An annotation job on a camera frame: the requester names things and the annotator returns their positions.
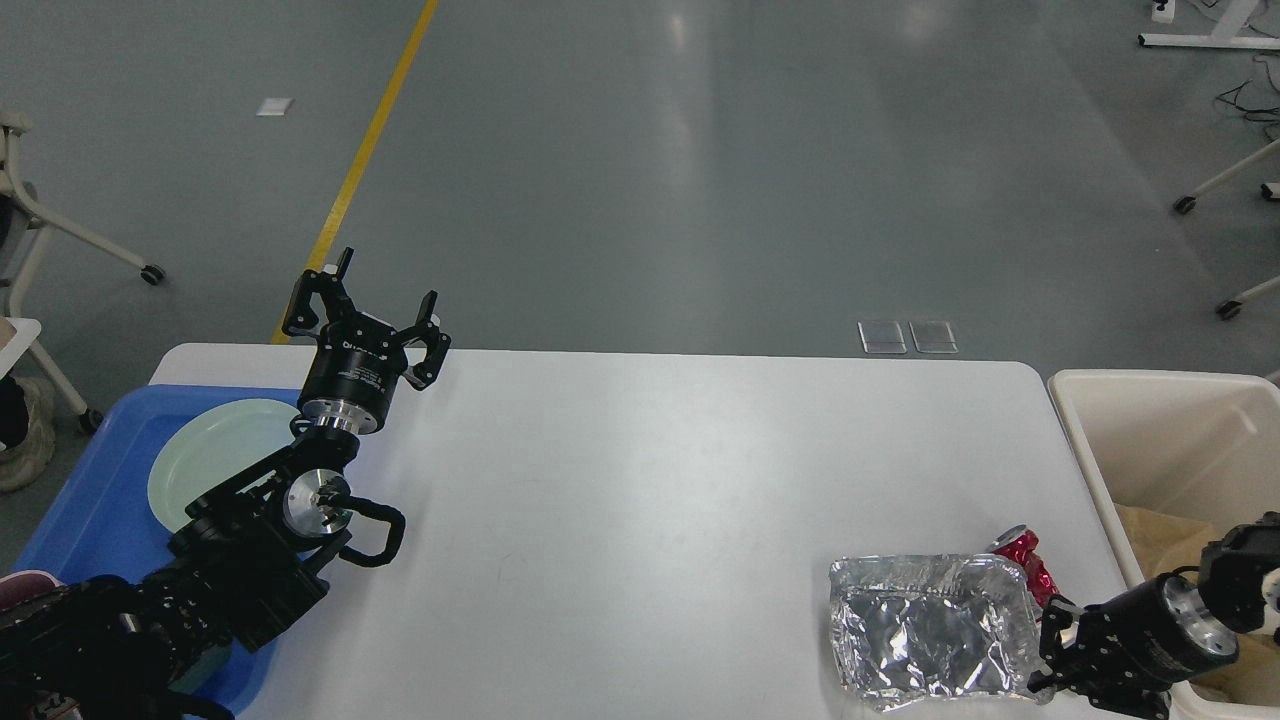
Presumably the white rolling chair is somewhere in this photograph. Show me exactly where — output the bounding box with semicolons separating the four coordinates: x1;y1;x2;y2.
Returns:
1;110;166;286
1172;138;1280;322

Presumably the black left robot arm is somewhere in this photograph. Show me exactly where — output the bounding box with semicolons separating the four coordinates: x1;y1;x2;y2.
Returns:
3;249;451;719

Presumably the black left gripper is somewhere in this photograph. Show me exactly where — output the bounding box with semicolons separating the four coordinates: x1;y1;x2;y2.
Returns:
282;249;452;436

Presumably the brown paper bag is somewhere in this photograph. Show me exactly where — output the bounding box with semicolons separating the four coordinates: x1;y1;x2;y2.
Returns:
1115;503;1279;707

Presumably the red snack wrapper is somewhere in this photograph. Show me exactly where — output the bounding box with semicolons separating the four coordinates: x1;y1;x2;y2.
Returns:
987;524;1059;609

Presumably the white rolling chair right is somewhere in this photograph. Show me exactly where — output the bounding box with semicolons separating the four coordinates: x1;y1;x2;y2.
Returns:
1172;138;1280;322

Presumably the white sack on floor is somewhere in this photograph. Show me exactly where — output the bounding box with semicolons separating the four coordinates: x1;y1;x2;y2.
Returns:
1;374;56;495

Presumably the small clear floor plate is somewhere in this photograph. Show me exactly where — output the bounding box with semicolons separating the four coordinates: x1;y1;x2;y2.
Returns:
858;320;908;355

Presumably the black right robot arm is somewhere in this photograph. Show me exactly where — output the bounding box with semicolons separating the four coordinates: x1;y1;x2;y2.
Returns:
1027;512;1279;719

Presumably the blue plastic tray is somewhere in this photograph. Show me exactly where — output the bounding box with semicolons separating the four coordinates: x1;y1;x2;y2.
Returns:
0;386;311;716

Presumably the white rolling chair left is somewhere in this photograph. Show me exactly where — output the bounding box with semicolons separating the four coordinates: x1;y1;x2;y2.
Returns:
1;110;166;286

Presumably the aluminium foil tray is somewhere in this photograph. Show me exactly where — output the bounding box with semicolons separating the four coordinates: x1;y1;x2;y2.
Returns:
828;553;1056;712

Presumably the beige plastic bin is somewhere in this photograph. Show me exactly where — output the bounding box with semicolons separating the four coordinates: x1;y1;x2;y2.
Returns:
1050;370;1277;719

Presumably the pink mug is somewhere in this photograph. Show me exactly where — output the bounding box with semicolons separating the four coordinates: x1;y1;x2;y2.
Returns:
0;570;63;612

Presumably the white table base far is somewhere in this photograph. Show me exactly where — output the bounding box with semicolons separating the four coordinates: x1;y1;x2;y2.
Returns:
1135;1;1279;53

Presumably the light green plate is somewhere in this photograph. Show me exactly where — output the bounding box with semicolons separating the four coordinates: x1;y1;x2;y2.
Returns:
147;398;296;533

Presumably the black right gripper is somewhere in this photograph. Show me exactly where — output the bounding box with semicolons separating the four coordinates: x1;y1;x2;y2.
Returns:
1027;573;1240;719

